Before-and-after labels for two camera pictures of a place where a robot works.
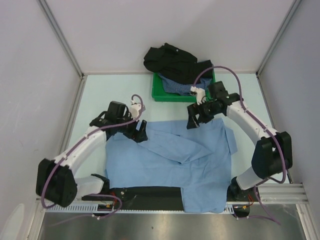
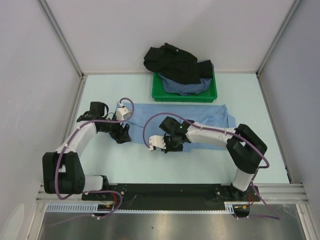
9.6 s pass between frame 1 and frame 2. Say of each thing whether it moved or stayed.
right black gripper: moved
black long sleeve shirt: stayed
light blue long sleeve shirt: moved
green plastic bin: stayed
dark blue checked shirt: stayed
